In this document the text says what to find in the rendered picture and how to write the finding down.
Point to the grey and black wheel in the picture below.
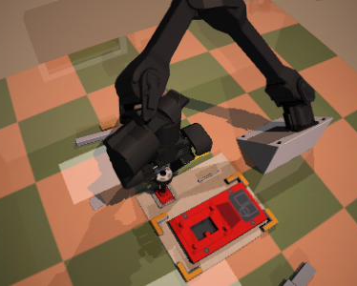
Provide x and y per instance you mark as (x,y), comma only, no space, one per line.
(168,175)

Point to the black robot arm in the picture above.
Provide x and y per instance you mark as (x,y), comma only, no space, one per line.
(144,80)

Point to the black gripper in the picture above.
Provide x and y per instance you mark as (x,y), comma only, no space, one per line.
(178,154)

